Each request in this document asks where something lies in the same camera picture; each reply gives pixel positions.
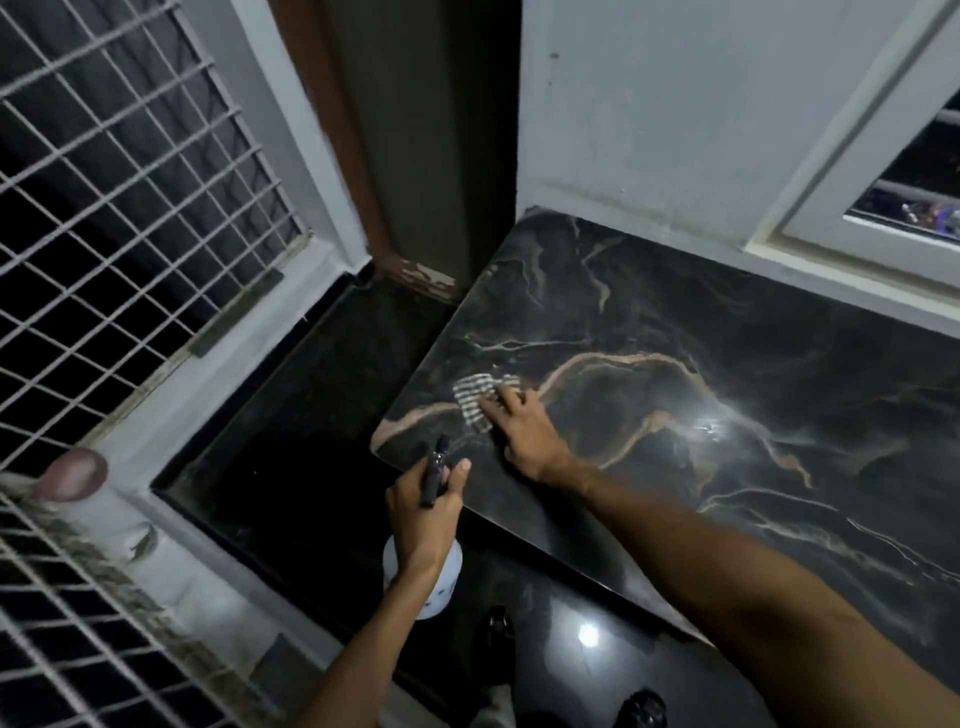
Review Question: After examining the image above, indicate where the person's right hand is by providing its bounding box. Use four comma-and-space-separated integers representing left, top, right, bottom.
478, 383, 579, 485

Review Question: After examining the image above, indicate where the person's left hand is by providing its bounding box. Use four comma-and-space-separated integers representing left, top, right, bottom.
384, 455, 474, 579

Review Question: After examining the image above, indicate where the white spray bottle black trigger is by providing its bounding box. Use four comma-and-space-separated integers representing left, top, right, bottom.
382, 434, 465, 622

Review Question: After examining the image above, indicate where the checked wiping cloth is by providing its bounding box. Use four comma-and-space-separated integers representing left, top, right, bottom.
451, 371, 526, 435

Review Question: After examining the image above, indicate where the person's right forearm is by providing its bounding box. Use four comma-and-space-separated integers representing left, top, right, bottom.
543, 458, 960, 728

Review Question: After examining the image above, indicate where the person's left forearm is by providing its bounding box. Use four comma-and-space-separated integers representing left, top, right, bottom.
292, 543, 455, 728

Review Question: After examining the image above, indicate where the person's left black shoe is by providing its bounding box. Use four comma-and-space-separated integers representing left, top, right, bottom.
483, 605, 520, 661

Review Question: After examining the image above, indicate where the person's black shoe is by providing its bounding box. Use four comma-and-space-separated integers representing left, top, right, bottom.
483, 605, 520, 661
613, 688, 670, 728

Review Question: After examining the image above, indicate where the person's pale garment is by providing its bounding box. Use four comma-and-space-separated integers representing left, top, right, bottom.
472, 678, 519, 728

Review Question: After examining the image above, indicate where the person's right black shoe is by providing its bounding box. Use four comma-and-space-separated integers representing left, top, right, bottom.
613, 688, 670, 728

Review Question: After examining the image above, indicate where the black marble table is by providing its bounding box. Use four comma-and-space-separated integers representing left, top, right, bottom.
369, 208, 960, 695

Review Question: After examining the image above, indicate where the white mesh railing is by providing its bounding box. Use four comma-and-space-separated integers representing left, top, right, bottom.
0, 472, 286, 728

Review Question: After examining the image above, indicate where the white window with mesh grille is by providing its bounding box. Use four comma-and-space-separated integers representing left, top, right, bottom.
0, 0, 354, 481

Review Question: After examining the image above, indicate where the pink round object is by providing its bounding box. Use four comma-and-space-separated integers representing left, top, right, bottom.
31, 448, 110, 504

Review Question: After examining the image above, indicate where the white window with bar grille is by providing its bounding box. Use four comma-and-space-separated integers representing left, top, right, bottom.
746, 0, 960, 301

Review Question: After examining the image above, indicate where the dark door with brown frame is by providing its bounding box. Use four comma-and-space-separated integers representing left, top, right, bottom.
266, 0, 523, 305

